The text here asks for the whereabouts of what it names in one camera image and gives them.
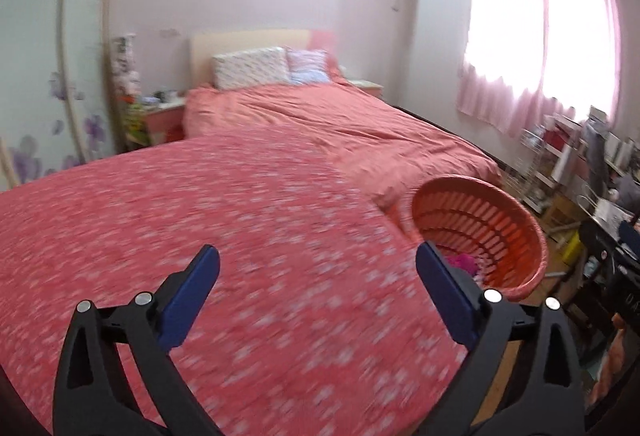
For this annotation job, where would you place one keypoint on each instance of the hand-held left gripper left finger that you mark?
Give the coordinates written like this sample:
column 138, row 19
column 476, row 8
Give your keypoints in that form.
column 192, row 296

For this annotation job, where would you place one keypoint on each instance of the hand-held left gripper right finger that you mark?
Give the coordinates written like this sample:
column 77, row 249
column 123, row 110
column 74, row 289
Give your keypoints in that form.
column 445, row 291

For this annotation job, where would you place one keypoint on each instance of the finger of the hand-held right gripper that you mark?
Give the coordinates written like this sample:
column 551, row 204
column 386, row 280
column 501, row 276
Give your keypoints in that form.
column 631, row 236
column 597, row 241

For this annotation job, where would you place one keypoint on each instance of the pink plastic bag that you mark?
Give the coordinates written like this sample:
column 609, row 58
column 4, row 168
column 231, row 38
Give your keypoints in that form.
column 462, row 262

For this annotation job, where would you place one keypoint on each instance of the orange plastic laundry basket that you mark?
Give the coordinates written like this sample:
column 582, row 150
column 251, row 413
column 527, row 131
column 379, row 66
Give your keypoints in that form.
column 500, row 216

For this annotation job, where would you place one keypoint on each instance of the dark wooden chair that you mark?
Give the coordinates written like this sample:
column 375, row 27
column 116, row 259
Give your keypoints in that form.
column 590, row 311

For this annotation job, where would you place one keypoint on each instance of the orange cushion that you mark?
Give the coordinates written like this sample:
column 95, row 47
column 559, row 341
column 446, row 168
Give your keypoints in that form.
column 622, row 366

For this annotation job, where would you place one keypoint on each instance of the grey office chair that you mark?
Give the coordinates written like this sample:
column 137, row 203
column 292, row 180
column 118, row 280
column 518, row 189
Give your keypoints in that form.
column 597, row 156

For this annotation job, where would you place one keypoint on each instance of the pink floral blanket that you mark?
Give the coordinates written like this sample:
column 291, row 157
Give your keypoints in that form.
column 225, row 216

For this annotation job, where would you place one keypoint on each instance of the white shelf cart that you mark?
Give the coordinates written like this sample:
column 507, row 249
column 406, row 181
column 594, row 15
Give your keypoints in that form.
column 547, row 161

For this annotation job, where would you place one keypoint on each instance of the pink white nightstand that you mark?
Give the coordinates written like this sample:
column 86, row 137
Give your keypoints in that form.
column 367, row 87
column 162, row 121

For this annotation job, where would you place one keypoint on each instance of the green plush toy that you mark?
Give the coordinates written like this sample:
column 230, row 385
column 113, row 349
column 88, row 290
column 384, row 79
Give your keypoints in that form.
column 134, row 123

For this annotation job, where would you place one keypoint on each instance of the pink curtain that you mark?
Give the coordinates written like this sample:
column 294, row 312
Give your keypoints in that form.
column 580, row 41
column 500, row 41

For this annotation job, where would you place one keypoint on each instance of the salmon duvet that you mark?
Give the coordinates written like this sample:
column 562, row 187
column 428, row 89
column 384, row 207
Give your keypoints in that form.
column 325, row 126

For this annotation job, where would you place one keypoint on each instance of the floral pillow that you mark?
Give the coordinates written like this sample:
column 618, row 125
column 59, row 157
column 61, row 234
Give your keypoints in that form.
column 250, row 68

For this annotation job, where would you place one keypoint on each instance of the striped pillow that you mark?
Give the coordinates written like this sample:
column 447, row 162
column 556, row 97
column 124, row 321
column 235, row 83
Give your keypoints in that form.
column 310, row 66

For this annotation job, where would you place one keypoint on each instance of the beige pink headboard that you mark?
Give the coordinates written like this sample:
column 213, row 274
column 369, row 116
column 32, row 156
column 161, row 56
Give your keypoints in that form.
column 240, row 40

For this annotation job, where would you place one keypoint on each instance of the wardrobe with purple flowers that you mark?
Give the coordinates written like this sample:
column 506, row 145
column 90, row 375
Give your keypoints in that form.
column 45, row 66

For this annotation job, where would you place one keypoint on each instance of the wall hanging with figures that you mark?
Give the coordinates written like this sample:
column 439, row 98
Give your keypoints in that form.
column 125, row 63

